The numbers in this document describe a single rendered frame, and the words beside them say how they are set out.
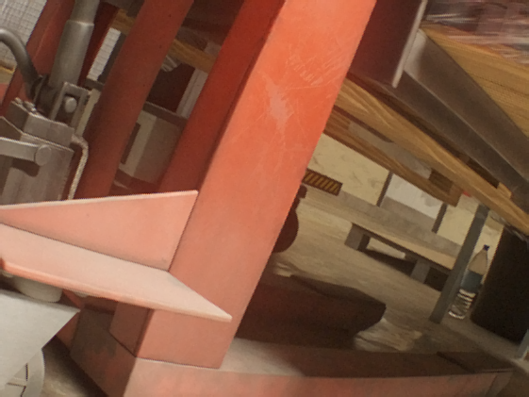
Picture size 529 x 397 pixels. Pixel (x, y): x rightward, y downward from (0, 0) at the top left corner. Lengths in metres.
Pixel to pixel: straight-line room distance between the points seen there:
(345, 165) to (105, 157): 10.14
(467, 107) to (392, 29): 0.18
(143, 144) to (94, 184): 1.47
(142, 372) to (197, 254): 0.15
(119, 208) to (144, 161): 1.76
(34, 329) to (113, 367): 0.24
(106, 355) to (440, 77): 0.53
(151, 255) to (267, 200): 0.14
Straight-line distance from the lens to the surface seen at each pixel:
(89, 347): 0.85
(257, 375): 0.92
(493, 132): 1.11
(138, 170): 2.45
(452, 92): 0.98
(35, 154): 0.88
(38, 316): 0.59
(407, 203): 10.28
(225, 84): 0.76
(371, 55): 0.91
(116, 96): 0.97
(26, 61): 0.99
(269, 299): 1.57
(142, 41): 0.97
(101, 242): 0.69
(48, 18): 1.18
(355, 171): 10.95
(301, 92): 0.79
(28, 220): 0.64
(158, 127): 2.45
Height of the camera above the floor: 0.35
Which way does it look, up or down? 3 degrees down
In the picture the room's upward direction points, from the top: 23 degrees clockwise
